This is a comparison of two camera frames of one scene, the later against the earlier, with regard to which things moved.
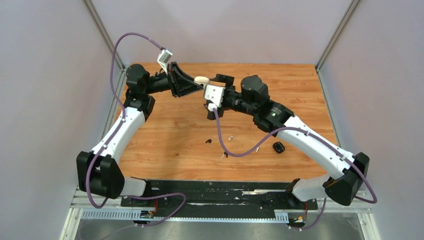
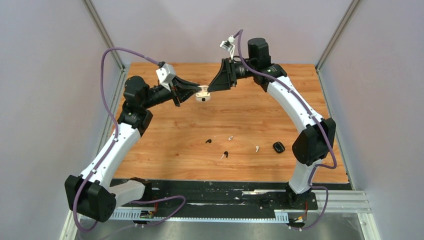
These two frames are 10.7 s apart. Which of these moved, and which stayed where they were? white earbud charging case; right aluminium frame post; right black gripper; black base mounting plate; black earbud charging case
Moved: white earbud charging case; right black gripper
Stayed: right aluminium frame post; black base mounting plate; black earbud charging case
